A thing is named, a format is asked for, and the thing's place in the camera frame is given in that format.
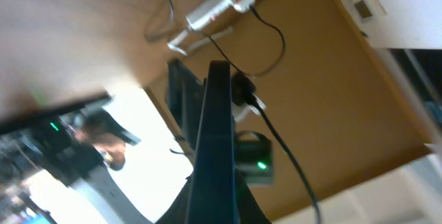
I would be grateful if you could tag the white power strip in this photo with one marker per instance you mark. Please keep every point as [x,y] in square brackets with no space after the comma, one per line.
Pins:
[209,10]

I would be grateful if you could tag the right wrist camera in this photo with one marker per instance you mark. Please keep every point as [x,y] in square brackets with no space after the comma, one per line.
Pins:
[244,98]

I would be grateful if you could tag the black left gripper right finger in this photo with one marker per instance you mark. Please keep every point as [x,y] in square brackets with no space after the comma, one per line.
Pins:
[248,209]

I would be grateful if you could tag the white wall control panel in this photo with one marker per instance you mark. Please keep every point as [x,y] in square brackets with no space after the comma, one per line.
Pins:
[366,10]

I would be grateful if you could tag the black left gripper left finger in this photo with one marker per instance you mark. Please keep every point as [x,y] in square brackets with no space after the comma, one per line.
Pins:
[212,197]

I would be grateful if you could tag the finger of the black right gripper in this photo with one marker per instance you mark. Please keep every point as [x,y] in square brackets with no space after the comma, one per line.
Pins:
[184,98]

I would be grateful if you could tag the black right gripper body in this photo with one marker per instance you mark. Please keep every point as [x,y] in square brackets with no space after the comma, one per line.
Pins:
[254,158]

